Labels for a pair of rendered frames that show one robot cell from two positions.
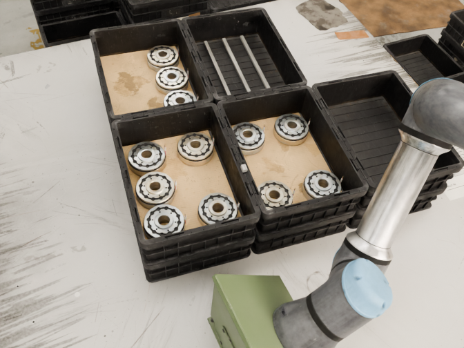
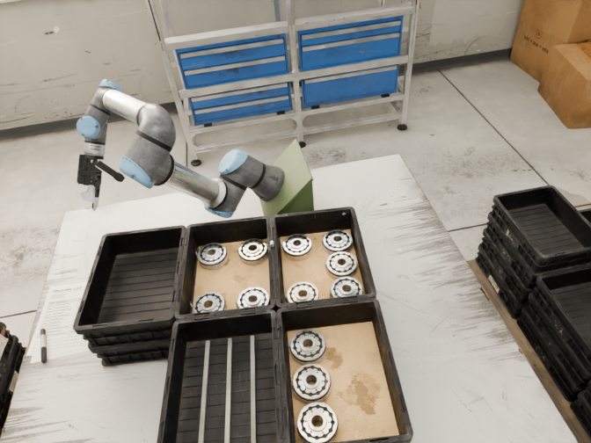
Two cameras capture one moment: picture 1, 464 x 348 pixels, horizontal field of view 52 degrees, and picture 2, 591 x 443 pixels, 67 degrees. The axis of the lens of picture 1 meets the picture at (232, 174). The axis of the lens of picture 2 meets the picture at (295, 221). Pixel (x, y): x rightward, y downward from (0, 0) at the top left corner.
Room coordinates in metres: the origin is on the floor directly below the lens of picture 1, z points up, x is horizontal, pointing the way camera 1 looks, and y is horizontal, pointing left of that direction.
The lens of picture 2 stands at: (1.63, 0.46, 2.01)
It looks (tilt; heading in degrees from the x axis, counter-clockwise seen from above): 44 degrees down; 204
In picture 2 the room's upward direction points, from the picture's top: 6 degrees counter-clockwise
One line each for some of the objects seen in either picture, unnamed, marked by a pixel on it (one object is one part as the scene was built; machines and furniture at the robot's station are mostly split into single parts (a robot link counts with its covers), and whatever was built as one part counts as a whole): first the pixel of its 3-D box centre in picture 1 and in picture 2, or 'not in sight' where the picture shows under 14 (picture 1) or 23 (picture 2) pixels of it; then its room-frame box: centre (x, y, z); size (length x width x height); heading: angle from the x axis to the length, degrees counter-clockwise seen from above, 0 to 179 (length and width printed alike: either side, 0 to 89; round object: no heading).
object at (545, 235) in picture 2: not in sight; (532, 252); (-0.01, 0.93, 0.37); 0.40 x 0.30 x 0.45; 30
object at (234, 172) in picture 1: (182, 179); (319, 264); (0.73, 0.13, 0.87); 0.40 x 0.30 x 0.11; 24
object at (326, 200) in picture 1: (288, 146); (227, 264); (0.85, -0.14, 0.92); 0.40 x 0.30 x 0.02; 24
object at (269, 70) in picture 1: (239, 64); (226, 389); (1.21, 0.02, 0.87); 0.40 x 0.30 x 0.11; 24
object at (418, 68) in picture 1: (419, 79); not in sight; (1.99, -0.92, 0.26); 0.40 x 0.30 x 0.23; 30
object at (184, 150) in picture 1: (195, 146); (302, 294); (0.85, 0.11, 0.86); 0.10 x 0.10 x 0.01
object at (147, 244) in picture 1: (181, 168); (318, 254); (0.73, 0.13, 0.92); 0.40 x 0.30 x 0.02; 24
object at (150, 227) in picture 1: (163, 221); (337, 240); (0.60, 0.16, 0.86); 0.10 x 0.10 x 0.01
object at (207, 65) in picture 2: not in sight; (237, 82); (-0.89, -0.97, 0.60); 0.72 x 0.03 x 0.56; 120
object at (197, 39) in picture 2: not in sight; (290, 25); (-1.12, -0.64, 0.91); 1.70 x 0.10 x 0.05; 120
